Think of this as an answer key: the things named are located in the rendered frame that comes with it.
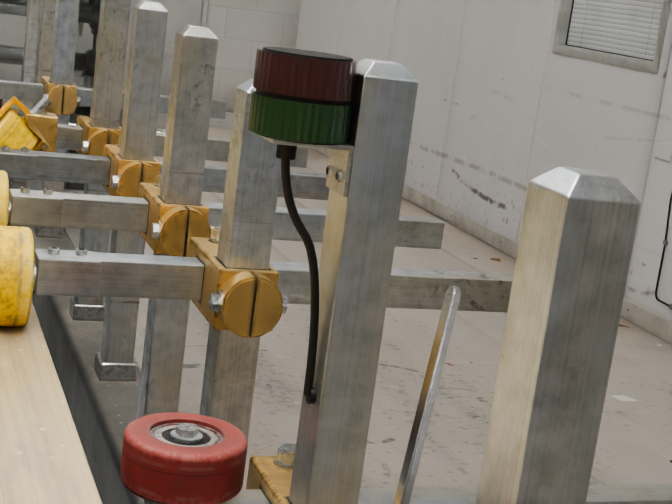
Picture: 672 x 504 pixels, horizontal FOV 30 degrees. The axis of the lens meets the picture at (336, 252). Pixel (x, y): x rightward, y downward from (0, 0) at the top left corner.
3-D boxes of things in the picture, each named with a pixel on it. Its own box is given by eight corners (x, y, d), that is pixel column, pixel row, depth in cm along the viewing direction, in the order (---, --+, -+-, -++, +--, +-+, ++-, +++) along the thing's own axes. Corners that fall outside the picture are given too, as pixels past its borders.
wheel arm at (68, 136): (300, 164, 187) (302, 144, 186) (306, 168, 184) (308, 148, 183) (51, 144, 174) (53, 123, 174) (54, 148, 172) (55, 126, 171)
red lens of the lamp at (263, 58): (334, 91, 78) (339, 55, 77) (368, 104, 72) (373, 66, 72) (241, 81, 76) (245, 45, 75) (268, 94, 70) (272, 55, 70)
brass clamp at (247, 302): (244, 294, 112) (250, 239, 111) (286, 340, 100) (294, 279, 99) (176, 291, 110) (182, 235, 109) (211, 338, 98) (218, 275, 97)
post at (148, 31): (124, 392, 156) (163, 2, 146) (129, 401, 153) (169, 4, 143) (96, 391, 155) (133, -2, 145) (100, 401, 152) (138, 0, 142)
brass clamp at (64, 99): (70, 106, 227) (72, 78, 226) (79, 117, 214) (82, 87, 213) (35, 103, 225) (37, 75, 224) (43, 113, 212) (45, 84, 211)
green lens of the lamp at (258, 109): (329, 131, 78) (334, 96, 78) (362, 147, 73) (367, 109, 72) (236, 123, 76) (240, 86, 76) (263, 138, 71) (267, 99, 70)
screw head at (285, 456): (298, 457, 89) (300, 441, 89) (307, 469, 87) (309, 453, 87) (270, 457, 89) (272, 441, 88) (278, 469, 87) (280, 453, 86)
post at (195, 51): (162, 481, 133) (211, 27, 123) (169, 494, 130) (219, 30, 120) (129, 481, 132) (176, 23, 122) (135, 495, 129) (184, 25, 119)
